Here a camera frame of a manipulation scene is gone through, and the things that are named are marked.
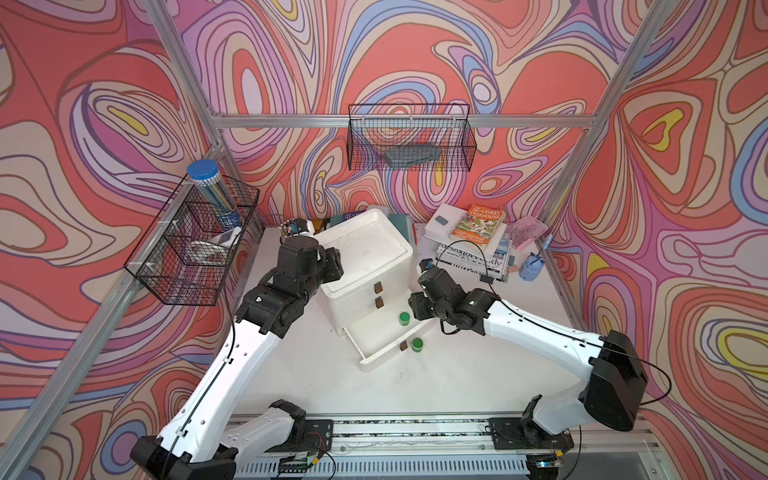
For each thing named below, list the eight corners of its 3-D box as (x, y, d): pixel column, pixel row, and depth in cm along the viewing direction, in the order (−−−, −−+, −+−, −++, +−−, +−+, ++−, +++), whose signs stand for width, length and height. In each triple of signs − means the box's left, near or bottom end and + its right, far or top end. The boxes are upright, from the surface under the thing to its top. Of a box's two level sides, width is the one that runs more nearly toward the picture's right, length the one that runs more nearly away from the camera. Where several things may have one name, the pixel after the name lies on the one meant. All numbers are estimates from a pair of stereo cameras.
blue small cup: (528, 283, 104) (539, 267, 96) (516, 274, 106) (526, 257, 99) (535, 277, 105) (546, 260, 98) (523, 269, 108) (533, 251, 101)
